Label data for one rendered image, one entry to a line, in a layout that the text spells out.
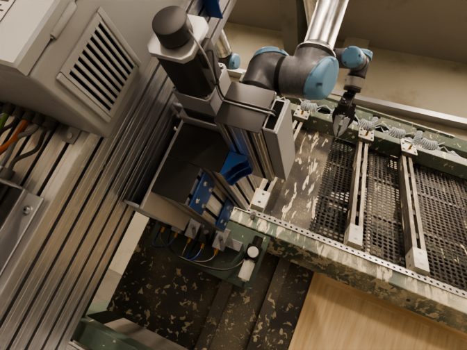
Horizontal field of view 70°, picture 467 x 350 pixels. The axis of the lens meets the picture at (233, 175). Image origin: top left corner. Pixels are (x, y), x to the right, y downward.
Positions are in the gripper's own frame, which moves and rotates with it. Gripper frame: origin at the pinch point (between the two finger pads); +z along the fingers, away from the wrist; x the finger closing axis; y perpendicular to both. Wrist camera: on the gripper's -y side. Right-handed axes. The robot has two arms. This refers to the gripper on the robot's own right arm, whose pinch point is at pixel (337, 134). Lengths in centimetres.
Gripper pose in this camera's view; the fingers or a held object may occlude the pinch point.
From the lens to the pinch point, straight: 150.0
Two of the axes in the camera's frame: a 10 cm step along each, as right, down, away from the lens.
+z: -2.4, 9.5, 2.1
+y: 3.6, -1.2, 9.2
